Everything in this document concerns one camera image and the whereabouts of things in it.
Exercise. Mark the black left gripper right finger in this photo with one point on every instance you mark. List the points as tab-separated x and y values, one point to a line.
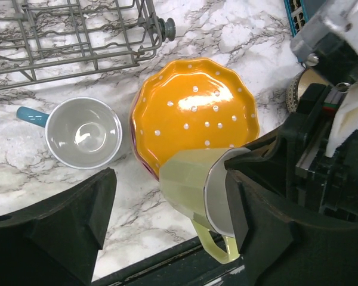
285	244

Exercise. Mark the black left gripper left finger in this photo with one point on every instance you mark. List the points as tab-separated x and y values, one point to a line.
56	241

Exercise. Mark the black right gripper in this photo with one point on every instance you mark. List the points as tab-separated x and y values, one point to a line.
328	185

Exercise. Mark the pale yellow mug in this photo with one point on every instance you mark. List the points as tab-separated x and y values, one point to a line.
193	182

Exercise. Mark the brown patterned bowl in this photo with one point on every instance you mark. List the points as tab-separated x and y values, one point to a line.
299	85

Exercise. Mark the blue floral mug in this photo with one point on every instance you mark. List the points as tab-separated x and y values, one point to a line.
82	133

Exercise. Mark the orange polka dot plate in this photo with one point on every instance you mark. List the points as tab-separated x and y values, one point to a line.
190	104

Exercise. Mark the blue network switch box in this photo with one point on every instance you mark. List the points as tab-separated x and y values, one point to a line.
296	15

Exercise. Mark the grey wire dish rack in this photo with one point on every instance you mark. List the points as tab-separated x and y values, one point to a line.
45	41

